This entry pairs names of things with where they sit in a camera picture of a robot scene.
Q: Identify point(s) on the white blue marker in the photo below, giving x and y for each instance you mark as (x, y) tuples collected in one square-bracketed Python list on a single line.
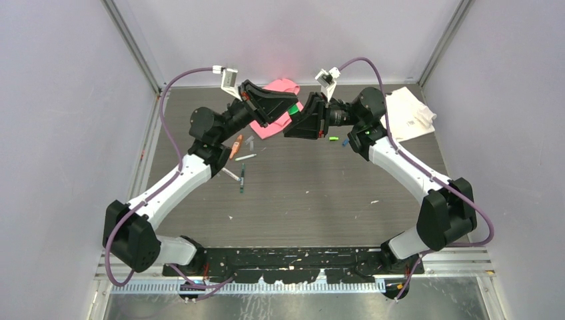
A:
[(231, 174)]

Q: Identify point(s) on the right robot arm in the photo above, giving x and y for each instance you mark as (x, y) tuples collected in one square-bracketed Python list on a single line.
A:
[(445, 214)]

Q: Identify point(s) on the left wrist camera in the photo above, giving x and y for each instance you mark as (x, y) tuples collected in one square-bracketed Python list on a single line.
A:
[(228, 82)]

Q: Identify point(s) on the green highlighter cap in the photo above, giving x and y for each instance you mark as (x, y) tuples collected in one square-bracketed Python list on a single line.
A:
[(294, 109)]

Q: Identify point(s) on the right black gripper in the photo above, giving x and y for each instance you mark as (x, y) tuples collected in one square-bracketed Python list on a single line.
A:
[(314, 120)]

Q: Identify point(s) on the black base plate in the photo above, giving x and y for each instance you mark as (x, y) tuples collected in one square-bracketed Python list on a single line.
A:
[(292, 265)]

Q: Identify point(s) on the white marker pen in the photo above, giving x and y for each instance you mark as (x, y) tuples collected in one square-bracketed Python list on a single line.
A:
[(250, 156)]

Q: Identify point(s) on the white cloth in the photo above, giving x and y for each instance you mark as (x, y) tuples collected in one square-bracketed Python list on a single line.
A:
[(409, 118)]

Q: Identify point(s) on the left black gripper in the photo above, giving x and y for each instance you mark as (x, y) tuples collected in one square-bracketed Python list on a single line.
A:
[(265, 106)]

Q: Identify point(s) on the green gel pen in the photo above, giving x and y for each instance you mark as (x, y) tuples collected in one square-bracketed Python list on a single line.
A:
[(242, 179)]

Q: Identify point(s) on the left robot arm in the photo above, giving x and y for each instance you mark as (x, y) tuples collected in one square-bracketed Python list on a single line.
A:
[(129, 229)]

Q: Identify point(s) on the orange highlighter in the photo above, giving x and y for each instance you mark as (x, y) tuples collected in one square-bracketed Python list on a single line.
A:
[(236, 146)]

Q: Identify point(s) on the clear pen cap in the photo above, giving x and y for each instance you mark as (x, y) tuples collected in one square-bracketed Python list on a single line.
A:
[(250, 142)]

